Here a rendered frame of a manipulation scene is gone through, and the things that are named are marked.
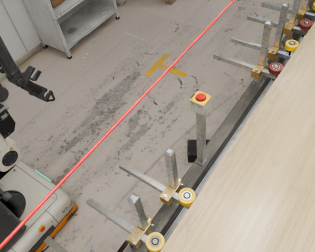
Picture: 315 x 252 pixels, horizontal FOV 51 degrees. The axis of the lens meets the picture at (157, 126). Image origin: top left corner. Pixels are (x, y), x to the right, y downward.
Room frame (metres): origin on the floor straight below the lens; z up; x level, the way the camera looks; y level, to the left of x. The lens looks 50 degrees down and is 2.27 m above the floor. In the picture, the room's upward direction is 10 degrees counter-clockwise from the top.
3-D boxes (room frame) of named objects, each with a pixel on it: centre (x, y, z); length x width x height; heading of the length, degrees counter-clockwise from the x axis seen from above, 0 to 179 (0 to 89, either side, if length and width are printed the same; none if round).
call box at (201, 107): (0.99, -0.21, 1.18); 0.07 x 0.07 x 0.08; 47
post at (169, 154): (0.80, -0.03, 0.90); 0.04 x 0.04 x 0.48; 47
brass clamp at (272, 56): (1.70, -0.87, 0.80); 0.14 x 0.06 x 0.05; 137
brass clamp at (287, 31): (1.88, -1.04, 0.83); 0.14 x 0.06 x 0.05; 137
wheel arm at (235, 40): (1.75, -0.78, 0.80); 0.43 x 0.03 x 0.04; 47
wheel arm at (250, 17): (1.93, -0.95, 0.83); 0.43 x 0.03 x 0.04; 47
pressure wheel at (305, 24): (1.80, -1.10, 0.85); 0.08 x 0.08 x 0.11
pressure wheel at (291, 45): (1.61, -0.93, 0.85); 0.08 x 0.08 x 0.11
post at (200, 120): (0.99, -0.21, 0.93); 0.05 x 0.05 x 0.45; 47
